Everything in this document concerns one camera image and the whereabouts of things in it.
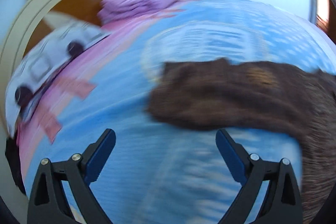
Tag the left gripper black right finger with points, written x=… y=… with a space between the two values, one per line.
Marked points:
x=282 y=201

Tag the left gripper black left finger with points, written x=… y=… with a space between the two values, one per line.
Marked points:
x=48 y=202

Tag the brown knitted sweater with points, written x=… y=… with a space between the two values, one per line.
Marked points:
x=264 y=95

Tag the blue pink patterned bedspread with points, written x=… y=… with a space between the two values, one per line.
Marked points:
x=158 y=173

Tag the white patterned pillow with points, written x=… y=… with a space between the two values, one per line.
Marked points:
x=42 y=63

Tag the cream wooden headboard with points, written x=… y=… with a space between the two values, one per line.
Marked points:
x=35 y=20

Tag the folded pink blanket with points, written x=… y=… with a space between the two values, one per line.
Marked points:
x=112 y=10

